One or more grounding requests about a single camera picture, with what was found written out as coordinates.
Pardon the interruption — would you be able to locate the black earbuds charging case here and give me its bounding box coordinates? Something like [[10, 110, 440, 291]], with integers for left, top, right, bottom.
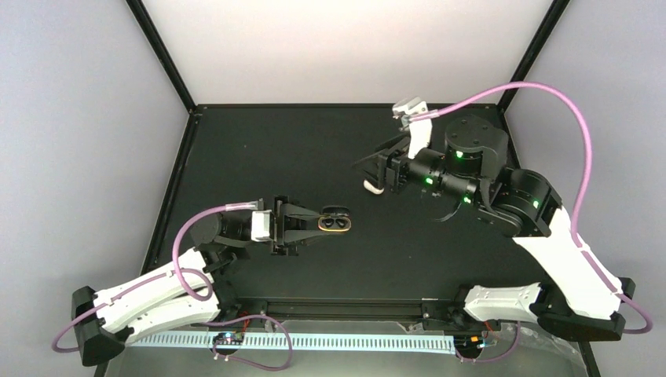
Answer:
[[317, 206, 352, 232]]

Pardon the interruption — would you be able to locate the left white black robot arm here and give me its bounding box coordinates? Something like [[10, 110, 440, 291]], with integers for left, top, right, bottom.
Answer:
[[68, 196, 351, 367]]

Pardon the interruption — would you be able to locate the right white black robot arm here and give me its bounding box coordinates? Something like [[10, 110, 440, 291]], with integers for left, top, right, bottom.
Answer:
[[354, 115, 635, 342]]

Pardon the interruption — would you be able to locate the left green circuit board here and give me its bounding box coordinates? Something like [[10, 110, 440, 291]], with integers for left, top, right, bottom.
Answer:
[[213, 331, 245, 348]]

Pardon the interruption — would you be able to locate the green circuit board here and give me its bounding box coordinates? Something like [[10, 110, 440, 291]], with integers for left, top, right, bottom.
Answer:
[[213, 331, 245, 348], [454, 336, 496, 350]]

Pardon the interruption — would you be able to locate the right green circuit board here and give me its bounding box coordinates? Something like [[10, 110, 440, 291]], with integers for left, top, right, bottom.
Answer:
[[454, 336, 496, 350]]

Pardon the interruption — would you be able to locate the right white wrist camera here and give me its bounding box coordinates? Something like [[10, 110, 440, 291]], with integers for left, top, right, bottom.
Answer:
[[392, 97, 433, 159]]

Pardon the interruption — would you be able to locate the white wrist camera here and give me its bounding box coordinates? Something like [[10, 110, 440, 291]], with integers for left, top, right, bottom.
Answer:
[[251, 210, 273, 243], [392, 97, 433, 159]]

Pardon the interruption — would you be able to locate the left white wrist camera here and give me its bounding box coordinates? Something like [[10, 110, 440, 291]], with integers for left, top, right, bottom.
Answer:
[[251, 210, 273, 243]]

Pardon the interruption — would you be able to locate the black enclosure frame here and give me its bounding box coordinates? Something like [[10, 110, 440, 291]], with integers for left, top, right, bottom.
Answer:
[[93, 0, 602, 377]]

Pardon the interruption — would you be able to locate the black aluminium mounting rail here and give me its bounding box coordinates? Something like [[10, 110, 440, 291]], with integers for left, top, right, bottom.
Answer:
[[118, 296, 500, 332]]

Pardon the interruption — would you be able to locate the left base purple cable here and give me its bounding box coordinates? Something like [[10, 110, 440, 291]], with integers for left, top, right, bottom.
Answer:
[[203, 314, 295, 372]]

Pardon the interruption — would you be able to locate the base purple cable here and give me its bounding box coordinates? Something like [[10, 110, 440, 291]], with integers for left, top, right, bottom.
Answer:
[[453, 322, 522, 364], [203, 314, 295, 372]]

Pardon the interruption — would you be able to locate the white perforated cable duct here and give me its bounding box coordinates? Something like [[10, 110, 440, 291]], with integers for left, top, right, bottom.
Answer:
[[133, 331, 456, 355]]

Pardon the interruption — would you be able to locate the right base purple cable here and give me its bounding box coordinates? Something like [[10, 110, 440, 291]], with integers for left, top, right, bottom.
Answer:
[[453, 322, 522, 364]]

